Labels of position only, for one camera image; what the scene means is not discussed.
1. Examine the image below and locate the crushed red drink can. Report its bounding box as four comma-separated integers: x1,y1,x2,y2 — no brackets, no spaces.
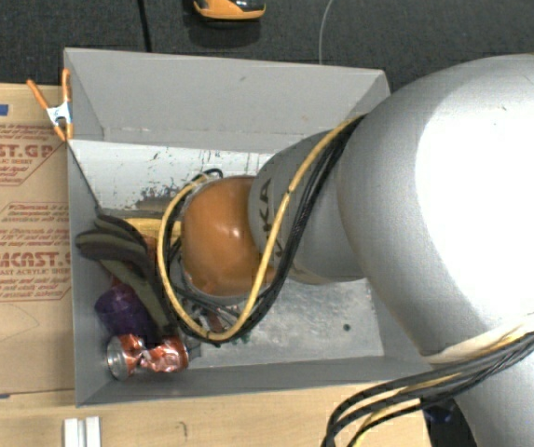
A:
105,332,191,383

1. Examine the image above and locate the purple plastic cup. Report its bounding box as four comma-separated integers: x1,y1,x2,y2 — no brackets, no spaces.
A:
93,281,158,345

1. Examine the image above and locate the brown cardboard board red print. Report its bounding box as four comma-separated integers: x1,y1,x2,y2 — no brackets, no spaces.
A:
0,81,77,400

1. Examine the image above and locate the grey metal bin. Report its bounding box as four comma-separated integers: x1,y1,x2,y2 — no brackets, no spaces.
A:
62,47,436,408

